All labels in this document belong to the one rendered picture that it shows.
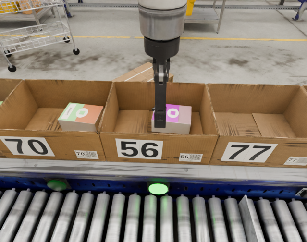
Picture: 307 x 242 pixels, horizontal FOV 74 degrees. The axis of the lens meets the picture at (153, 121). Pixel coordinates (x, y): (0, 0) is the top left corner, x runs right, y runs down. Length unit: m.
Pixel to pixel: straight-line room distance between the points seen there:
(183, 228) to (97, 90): 0.66
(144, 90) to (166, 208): 0.49
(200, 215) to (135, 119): 0.48
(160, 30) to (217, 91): 0.58
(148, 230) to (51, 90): 0.71
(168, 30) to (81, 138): 0.47
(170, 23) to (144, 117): 0.60
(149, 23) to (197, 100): 0.60
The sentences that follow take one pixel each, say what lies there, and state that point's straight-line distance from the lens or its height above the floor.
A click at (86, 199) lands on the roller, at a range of 0.91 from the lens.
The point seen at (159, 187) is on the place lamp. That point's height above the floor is 0.83.
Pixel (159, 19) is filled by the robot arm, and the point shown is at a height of 1.42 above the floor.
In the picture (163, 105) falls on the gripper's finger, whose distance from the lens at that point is 0.45.
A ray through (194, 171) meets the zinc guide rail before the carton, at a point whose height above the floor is 0.89.
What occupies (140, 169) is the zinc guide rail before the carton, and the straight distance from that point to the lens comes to 0.77.
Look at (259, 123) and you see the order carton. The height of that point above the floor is 0.89.
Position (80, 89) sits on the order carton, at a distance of 0.97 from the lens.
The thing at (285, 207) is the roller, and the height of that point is 0.75.
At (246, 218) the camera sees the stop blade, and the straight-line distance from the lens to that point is 0.90.
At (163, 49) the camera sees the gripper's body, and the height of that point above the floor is 1.36.
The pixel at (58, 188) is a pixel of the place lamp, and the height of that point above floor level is 0.80.
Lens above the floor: 1.55
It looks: 46 degrees down
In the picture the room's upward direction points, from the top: straight up
